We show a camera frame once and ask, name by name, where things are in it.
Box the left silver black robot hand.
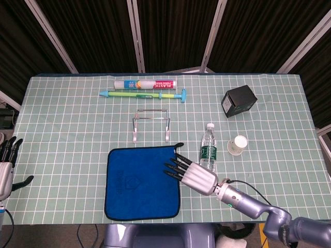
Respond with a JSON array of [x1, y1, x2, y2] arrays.
[[0, 136, 35, 202]]

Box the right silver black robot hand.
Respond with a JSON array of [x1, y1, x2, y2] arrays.
[[164, 152, 219, 195]]

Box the blue cloth towel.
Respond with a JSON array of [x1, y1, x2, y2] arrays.
[[104, 142, 185, 222]]

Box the clear water bottle green label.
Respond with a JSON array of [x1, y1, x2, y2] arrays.
[[198, 122, 217, 173]]

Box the white floral paper cup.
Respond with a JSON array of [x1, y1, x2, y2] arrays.
[[227, 135, 248, 157]]

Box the black floor device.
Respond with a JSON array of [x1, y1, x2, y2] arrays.
[[0, 108, 18, 129]]

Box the black round container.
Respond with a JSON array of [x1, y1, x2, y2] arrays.
[[219, 224, 255, 240]]

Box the white bag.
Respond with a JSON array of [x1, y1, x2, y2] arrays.
[[216, 236, 246, 248]]

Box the purple-grey robot torso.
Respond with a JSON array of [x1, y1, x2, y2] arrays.
[[103, 223, 217, 248]]

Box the green checkered tablecloth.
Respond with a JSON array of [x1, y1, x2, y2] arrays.
[[0, 73, 331, 225]]

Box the black cardboard box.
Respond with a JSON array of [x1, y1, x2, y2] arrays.
[[221, 84, 258, 119]]

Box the green blue toy water pump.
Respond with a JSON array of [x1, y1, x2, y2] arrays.
[[99, 88, 187, 104]]

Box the plastic food wrap roll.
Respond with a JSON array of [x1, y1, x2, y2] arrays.
[[114, 79, 178, 91]]

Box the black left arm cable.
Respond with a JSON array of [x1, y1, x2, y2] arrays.
[[0, 206, 15, 248]]

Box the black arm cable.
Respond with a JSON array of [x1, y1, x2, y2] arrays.
[[0, 206, 15, 248], [224, 179, 274, 207]]

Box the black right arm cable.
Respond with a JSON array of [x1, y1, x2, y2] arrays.
[[224, 179, 274, 207]]

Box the metal wire rack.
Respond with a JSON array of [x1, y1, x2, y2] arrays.
[[131, 108, 172, 144]]

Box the white partition frame post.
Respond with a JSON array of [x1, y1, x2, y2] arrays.
[[200, 0, 228, 74], [24, 0, 79, 74], [0, 89, 22, 112], [126, 0, 146, 73], [276, 11, 331, 74], [317, 126, 331, 156]]

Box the black floor cable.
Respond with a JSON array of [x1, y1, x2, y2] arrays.
[[77, 224, 85, 248], [87, 224, 99, 248]]

